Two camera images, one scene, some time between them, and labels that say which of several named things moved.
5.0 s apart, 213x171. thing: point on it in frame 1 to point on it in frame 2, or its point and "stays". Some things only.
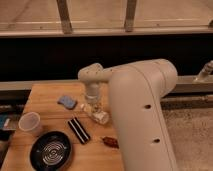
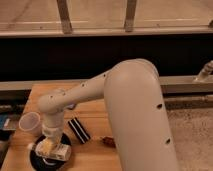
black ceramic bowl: [51, 151] stays
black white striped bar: [79, 130] stays
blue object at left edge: [4, 120] stays
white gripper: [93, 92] to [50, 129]
